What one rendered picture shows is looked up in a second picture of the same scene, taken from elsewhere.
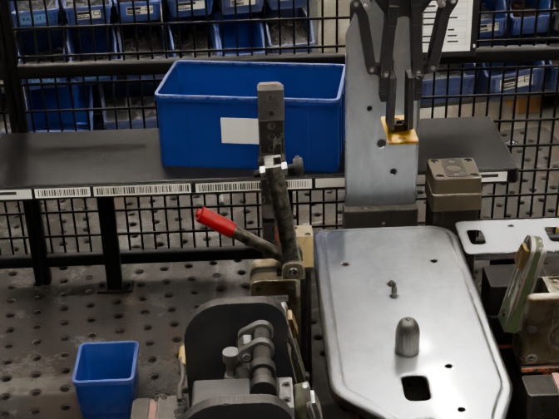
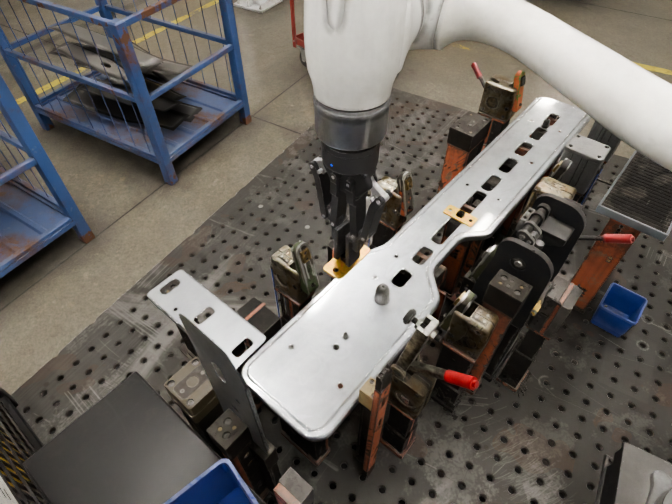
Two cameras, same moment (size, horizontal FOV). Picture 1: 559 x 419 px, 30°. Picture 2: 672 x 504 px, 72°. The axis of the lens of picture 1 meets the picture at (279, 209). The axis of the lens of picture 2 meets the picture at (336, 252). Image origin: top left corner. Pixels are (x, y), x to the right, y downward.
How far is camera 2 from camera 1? 1.60 m
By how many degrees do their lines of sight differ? 94
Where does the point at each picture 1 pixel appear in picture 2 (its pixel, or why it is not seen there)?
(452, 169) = (196, 381)
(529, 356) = not seen: hidden behind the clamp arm
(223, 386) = (553, 230)
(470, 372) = (370, 268)
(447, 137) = (102, 458)
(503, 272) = (259, 322)
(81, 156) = not seen: outside the picture
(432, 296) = (327, 321)
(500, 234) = (228, 338)
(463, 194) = not seen: hidden behind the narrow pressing
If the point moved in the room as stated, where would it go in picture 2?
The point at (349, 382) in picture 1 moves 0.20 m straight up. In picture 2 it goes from (427, 300) to (443, 238)
